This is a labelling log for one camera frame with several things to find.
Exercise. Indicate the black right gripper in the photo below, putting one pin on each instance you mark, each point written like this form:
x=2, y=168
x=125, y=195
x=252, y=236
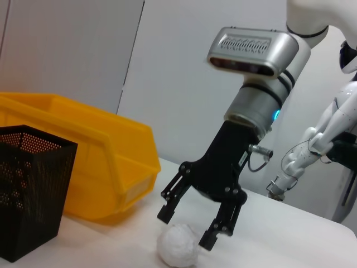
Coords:
x=223, y=167

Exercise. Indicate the white paper ball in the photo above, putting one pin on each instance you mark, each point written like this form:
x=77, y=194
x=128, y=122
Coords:
x=178, y=245

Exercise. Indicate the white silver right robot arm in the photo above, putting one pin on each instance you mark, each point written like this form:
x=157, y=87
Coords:
x=256, y=109

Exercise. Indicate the black mesh pen holder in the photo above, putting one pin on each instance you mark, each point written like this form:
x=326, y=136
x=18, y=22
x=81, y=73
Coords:
x=33, y=195

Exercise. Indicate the yellow plastic bin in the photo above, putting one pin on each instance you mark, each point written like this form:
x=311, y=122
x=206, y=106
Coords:
x=111, y=156

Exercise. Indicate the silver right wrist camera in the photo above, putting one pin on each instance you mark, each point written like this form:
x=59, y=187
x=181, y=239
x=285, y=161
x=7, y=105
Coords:
x=245, y=44

